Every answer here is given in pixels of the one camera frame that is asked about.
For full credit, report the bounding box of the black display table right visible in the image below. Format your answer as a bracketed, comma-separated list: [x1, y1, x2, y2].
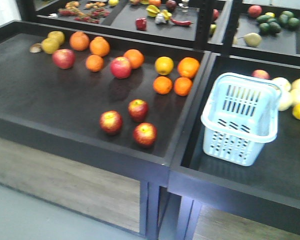
[168, 53, 300, 240]

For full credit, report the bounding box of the white garlic bulb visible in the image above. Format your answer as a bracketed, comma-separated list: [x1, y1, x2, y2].
[154, 13, 167, 25]

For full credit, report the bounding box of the small orange pair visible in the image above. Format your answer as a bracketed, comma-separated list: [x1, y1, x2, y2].
[173, 77, 193, 97]
[152, 76, 173, 95]

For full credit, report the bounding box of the large pink red apple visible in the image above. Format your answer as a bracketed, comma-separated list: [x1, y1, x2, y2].
[52, 48, 76, 70]

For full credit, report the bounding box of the red apple front left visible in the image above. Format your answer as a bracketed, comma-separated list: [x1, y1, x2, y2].
[99, 110, 123, 136]

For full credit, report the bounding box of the red apple front right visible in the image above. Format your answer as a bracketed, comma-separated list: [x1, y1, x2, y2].
[133, 122, 157, 148]

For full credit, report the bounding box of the orange behind centre apple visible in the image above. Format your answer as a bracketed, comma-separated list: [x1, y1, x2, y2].
[123, 49, 145, 70]

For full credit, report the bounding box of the black upper display tray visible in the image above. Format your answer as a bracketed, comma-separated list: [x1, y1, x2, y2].
[16, 0, 232, 51]

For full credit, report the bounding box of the light blue plastic basket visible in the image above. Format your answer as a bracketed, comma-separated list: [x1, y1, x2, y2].
[200, 72, 283, 167]

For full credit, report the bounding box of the small orange right pair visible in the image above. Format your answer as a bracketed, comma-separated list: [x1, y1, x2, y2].
[173, 77, 193, 97]

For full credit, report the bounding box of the wooden display stand black frame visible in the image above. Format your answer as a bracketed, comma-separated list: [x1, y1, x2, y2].
[0, 21, 210, 240]

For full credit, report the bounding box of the red apple by white pears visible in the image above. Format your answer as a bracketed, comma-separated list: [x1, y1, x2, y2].
[251, 69, 271, 80]

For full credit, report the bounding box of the small orange left pair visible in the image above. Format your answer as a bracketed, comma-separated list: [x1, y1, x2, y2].
[152, 76, 173, 95]

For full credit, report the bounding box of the orange back left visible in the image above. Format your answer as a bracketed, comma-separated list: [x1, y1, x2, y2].
[69, 31, 90, 51]

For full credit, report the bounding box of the red chili pepper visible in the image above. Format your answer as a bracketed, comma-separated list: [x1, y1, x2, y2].
[170, 18, 193, 27]

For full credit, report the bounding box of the red apple front middle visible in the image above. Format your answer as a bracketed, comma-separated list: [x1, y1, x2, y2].
[128, 99, 149, 123]

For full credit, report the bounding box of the yellow green pear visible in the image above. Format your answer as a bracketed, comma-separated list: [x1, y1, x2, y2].
[41, 37, 60, 55]
[47, 31, 66, 46]

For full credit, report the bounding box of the yellow green pear back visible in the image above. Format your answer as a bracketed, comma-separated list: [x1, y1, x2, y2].
[47, 31, 66, 46]

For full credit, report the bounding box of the small orange middle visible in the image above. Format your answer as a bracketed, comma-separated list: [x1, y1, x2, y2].
[85, 54, 104, 72]

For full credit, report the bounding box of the large orange right back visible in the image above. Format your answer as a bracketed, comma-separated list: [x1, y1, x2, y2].
[177, 57, 200, 79]

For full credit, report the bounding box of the dark red bell pepper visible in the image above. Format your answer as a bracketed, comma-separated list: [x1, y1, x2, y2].
[135, 17, 147, 31]

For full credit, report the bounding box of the yellow green pear front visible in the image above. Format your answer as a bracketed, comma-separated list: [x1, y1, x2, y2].
[41, 37, 60, 55]

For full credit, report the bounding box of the pink red apple centre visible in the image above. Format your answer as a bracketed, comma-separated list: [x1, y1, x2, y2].
[110, 56, 132, 79]

